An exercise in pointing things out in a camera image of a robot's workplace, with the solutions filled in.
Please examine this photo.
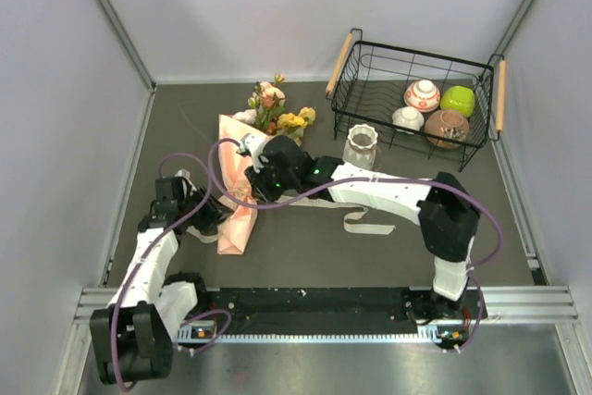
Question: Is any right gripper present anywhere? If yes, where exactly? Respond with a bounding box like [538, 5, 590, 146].
[245, 155, 299, 205]

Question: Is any pink wrapping paper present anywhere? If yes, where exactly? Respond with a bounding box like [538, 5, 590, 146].
[216, 113, 278, 256]

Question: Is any artificial flower bunch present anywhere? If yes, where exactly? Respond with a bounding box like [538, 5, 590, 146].
[232, 73, 316, 145]

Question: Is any cream ribbon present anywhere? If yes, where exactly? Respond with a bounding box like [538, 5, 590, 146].
[277, 195, 396, 236]

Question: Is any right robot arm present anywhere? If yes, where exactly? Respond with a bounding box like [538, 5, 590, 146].
[237, 133, 480, 318]

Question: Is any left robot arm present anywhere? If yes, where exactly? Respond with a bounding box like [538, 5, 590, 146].
[90, 169, 232, 389]

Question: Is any white ribbed vase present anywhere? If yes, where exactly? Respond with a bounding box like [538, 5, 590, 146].
[342, 124, 378, 170]

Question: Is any small white bowl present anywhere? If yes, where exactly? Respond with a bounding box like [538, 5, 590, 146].
[392, 106, 425, 134]

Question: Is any white red patterned bowl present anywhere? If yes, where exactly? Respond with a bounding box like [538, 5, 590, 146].
[403, 80, 440, 113]

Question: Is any brown ceramic bowl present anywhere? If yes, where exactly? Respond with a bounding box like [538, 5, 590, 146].
[424, 109, 470, 149]

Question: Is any green plastic bowl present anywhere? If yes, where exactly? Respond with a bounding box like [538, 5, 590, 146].
[440, 85, 475, 118]

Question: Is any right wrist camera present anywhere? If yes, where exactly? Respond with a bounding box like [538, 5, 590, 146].
[236, 133, 270, 162]

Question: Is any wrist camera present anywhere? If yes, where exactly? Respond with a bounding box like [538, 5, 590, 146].
[236, 133, 270, 162]
[175, 168, 197, 197]

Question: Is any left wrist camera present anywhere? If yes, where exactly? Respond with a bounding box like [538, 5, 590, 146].
[175, 168, 197, 197]

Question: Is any black wire basket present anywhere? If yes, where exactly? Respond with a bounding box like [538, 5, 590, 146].
[326, 28, 508, 170]

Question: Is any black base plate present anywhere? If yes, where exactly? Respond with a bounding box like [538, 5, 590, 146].
[205, 286, 438, 336]

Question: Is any white cable duct rail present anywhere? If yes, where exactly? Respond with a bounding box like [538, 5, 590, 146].
[173, 322, 469, 347]

